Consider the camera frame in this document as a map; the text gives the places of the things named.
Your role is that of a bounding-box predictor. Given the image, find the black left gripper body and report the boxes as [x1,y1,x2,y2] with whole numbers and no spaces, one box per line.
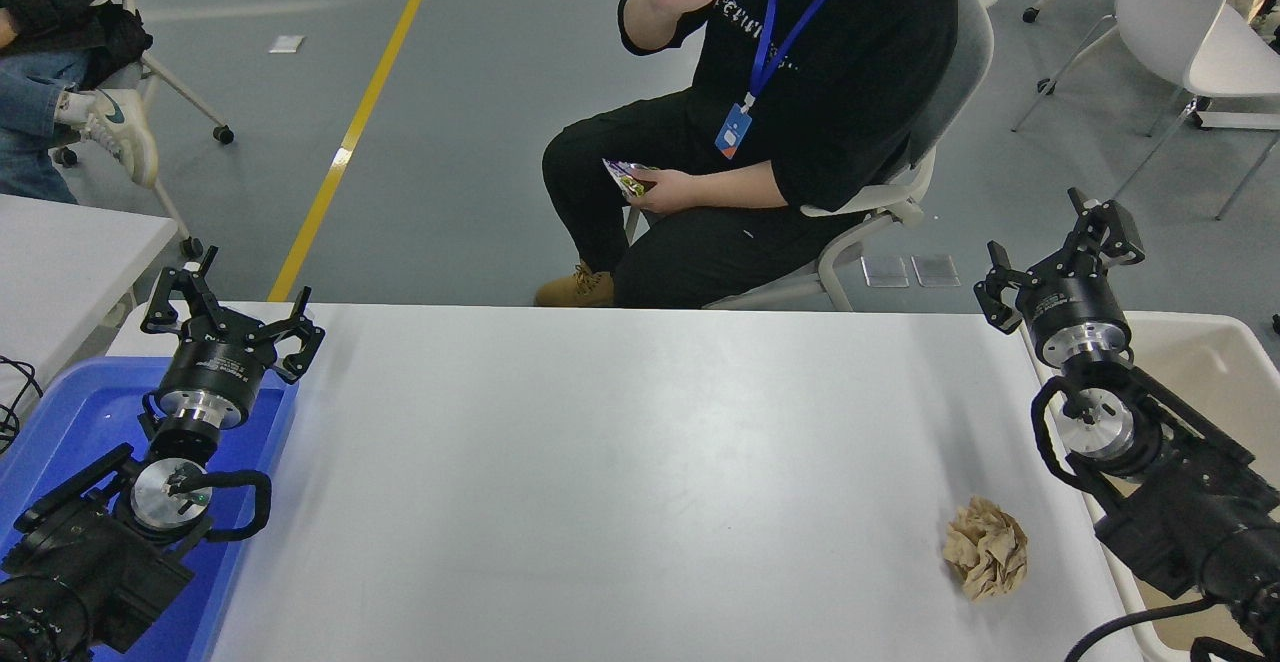
[156,327,269,413]

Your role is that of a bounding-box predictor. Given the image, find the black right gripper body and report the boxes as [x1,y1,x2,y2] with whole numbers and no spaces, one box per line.
[1020,275,1131,353]

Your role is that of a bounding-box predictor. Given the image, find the tan paper ball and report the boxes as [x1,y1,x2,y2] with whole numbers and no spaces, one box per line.
[942,497,1029,603]

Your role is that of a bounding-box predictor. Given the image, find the purple yellow snack bar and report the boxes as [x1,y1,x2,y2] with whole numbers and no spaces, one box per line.
[602,158,659,198]

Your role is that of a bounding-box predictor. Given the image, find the person's left hand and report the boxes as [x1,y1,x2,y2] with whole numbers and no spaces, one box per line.
[625,166,703,219]

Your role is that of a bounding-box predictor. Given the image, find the large pale plastic bin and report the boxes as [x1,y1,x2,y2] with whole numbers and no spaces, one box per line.
[1020,312,1280,662]

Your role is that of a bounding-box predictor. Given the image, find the small white table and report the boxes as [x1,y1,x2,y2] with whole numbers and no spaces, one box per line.
[0,194,179,413]

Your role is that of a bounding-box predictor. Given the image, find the blue plastic tray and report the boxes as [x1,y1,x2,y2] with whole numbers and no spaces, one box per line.
[0,357,301,662]

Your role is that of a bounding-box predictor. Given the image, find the grey white office chair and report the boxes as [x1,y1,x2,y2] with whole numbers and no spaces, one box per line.
[625,0,998,313]

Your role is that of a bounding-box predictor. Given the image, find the white wheeled chair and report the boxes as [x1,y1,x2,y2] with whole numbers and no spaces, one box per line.
[50,0,235,261]

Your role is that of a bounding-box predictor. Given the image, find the white shell chair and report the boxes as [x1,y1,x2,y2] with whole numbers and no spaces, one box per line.
[1012,0,1280,240]

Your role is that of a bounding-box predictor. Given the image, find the black cable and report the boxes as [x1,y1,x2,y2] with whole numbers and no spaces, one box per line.
[0,355,43,455]

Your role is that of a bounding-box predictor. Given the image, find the blue lanyard with badge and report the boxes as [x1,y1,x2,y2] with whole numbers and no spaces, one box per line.
[714,0,859,161]

